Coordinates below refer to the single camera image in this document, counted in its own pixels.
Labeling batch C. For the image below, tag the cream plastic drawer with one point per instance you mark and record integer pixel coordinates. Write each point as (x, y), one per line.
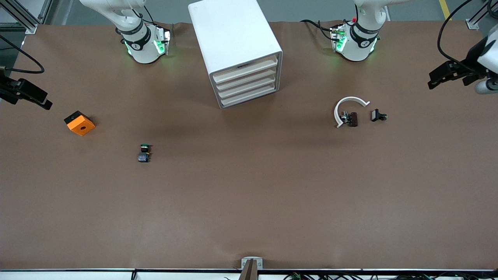
(246, 78)
(249, 94)
(247, 86)
(245, 70)

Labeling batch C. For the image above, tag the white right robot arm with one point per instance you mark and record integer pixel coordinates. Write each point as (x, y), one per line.
(140, 46)

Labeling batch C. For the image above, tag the orange and black button box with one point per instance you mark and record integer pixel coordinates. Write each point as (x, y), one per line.
(81, 126)

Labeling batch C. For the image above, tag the white drawer cabinet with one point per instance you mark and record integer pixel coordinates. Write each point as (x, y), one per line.
(229, 31)

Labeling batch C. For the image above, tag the small black electrical component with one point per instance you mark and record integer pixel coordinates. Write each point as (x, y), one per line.
(376, 115)

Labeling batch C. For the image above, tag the brown electrical component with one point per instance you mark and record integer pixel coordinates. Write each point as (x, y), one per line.
(352, 119)

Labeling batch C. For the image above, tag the aluminium frame profile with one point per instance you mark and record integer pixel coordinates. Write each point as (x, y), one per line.
(476, 19)
(29, 23)

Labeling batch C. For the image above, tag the green push button switch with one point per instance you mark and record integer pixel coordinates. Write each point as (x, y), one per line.
(144, 157)

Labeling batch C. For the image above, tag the white table edge rail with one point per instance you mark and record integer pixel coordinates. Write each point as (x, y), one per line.
(78, 275)

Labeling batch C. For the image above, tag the metal bracket with post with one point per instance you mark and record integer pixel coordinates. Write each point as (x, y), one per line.
(252, 272)

